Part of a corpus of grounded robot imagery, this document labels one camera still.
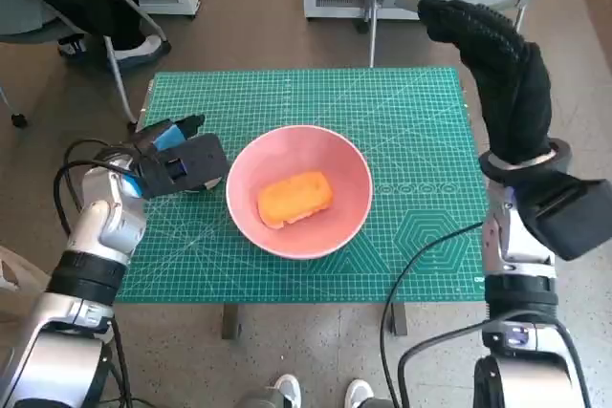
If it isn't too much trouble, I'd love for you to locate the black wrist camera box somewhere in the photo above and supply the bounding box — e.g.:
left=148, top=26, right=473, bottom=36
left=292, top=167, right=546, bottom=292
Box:
left=518, top=178, right=612, bottom=262
left=138, top=133, right=229, bottom=199

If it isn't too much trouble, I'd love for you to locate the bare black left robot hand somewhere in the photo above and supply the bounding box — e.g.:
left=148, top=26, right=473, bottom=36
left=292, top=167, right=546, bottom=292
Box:
left=131, top=114, right=207, bottom=154

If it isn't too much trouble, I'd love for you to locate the person with white shoes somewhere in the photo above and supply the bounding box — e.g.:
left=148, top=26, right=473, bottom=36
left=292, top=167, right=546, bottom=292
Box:
left=236, top=373, right=398, bottom=408

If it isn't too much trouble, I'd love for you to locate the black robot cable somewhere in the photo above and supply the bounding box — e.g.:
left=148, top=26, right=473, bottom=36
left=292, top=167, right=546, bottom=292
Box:
left=398, top=319, right=489, bottom=408
left=380, top=221, right=484, bottom=408
left=52, top=139, right=140, bottom=408

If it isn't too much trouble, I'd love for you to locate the person in beige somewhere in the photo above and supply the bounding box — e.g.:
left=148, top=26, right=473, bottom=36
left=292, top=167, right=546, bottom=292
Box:
left=0, top=245, right=52, bottom=321

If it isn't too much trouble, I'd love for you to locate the pink bowl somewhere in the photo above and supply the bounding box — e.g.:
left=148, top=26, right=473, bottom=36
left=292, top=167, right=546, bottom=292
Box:
left=225, top=124, right=374, bottom=261

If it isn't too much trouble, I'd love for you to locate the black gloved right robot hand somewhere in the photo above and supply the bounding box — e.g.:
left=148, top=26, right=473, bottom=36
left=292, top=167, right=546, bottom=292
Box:
left=417, top=0, right=554, bottom=165

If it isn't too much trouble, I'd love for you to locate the green cutting mat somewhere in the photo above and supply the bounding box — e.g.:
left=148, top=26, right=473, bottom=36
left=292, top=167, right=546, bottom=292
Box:
left=114, top=67, right=489, bottom=304

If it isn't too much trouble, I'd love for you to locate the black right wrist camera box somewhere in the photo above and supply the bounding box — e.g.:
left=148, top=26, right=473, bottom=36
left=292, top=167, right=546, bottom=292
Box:
left=518, top=178, right=612, bottom=262

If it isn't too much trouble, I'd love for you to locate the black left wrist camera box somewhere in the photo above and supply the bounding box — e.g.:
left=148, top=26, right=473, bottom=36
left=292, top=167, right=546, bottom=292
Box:
left=138, top=133, right=229, bottom=199

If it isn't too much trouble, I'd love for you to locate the dark table leg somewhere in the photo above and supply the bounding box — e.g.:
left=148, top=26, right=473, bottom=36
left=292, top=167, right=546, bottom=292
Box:
left=390, top=302, right=408, bottom=336
left=222, top=302, right=243, bottom=341

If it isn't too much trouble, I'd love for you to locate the long toy bread loaf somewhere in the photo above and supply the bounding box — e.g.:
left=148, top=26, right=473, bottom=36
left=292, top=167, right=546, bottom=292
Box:
left=256, top=168, right=335, bottom=231

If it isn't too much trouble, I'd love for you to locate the grey padded chair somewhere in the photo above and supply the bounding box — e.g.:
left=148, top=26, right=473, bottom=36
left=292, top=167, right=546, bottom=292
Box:
left=0, top=0, right=168, bottom=130

